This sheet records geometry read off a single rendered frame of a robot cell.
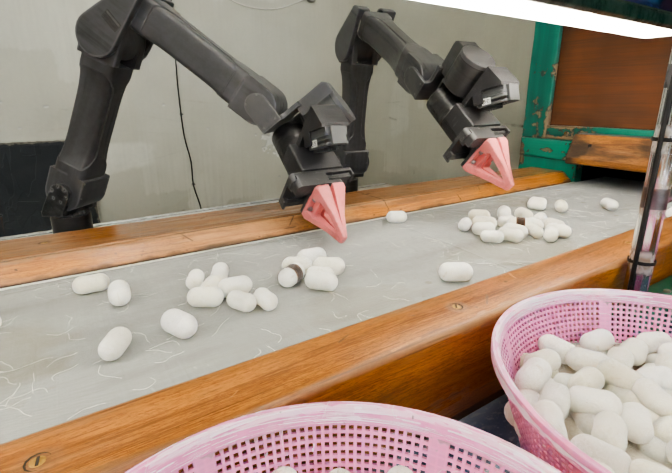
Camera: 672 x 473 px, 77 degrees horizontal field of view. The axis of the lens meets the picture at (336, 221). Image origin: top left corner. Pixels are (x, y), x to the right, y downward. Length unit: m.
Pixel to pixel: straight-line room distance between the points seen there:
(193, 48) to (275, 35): 2.09
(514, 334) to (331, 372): 0.16
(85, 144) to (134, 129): 1.69
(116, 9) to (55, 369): 0.50
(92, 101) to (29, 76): 1.67
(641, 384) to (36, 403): 0.42
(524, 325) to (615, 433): 0.11
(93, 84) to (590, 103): 1.04
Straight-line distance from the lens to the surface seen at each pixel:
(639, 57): 1.18
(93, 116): 0.79
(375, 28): 0.92
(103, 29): 0.74
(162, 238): 0.61
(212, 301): 0.44
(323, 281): 0.45
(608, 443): 0.33
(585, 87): 1.22
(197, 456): 0.26
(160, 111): 2.51
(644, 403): 0.39
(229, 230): 0.63
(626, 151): 1.11
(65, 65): 2.46
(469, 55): 0.72
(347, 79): 1.00
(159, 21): 0.72
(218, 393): 0.29
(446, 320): 0.37
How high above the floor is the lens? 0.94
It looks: 16 degrees down
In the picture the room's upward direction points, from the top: straight up
